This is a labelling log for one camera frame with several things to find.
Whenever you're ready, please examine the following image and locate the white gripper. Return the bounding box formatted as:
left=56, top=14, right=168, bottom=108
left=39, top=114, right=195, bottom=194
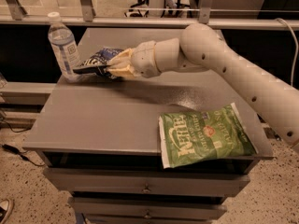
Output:
left=107, top=41, right=161, bottom=79

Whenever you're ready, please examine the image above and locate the blue chip bag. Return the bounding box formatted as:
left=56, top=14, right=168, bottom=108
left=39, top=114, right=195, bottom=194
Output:
left=73, top=48, right=121, bottom=79

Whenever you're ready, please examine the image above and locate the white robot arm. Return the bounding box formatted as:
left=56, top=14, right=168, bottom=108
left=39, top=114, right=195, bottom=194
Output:
left=107, top=23, right=299, bottom=150

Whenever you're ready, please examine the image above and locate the clear plastic water bottle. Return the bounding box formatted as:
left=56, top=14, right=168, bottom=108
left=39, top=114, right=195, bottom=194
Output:
left=48, top=12, right=81, bottom=82

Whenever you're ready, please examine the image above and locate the green Kettle chip bag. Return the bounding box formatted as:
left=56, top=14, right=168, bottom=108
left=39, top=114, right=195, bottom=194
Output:
left=159, top=103, right=257, bottom=169

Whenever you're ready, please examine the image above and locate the grey drawer cabinet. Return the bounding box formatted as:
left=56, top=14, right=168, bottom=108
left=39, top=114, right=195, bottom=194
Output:
left=21, top=27, right=275, bottom=224

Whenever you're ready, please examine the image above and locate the metal railing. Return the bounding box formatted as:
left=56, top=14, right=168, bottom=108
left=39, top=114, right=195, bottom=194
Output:
left=0, top=0, right=299, bottom=30

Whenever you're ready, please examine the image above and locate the upper grey drawer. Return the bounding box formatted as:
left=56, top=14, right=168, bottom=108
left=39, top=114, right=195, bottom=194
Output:
left=44, top=168, right=249, bottom=197

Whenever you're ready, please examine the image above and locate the grey drawer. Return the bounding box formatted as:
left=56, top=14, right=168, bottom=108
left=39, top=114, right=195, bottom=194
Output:
left=68, top=198, right=226, bottom=220
left=44, top=168, right=249, bottom=197

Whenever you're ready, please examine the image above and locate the lower grey drawer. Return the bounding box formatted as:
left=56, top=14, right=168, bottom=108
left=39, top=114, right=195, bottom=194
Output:
left=68, top=198, right=226, bottom=220

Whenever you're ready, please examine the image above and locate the shoe at floor corner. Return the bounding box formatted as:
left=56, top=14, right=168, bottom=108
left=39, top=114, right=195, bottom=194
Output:
left=0, top=199, right=14, bottom=224

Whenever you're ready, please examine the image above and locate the black floor cable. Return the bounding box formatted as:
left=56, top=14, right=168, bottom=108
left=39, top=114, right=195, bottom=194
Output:
left=0, top=143, right=47, bottom=168

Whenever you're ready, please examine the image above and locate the white wall cable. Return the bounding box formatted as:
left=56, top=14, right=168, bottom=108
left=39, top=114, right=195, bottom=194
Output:
left=275, top=17, right=299, bottom=87

